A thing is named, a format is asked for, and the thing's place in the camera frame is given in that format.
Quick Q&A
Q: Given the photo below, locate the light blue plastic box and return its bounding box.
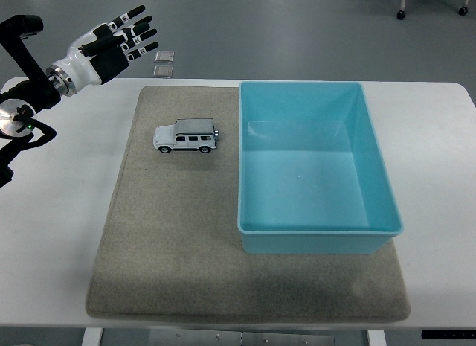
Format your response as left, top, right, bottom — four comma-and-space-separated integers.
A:
237, 80, 405, 255

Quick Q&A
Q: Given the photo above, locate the black table control panel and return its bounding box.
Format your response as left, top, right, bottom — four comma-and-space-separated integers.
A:
421, 329, 476, 340

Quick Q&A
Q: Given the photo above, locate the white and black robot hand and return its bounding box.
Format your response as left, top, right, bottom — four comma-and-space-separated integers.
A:
55, 4, 160, 87

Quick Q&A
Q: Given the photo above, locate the beige felt mat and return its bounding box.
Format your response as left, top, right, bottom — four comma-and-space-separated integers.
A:
85, 85, 412, 323

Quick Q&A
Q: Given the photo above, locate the white table leg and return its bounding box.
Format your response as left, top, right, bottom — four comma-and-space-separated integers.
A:
366, 329, 387, 346
81, 327, 103, 346

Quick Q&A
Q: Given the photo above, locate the white toy car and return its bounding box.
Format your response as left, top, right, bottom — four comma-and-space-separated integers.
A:
152, 118, 221, 155

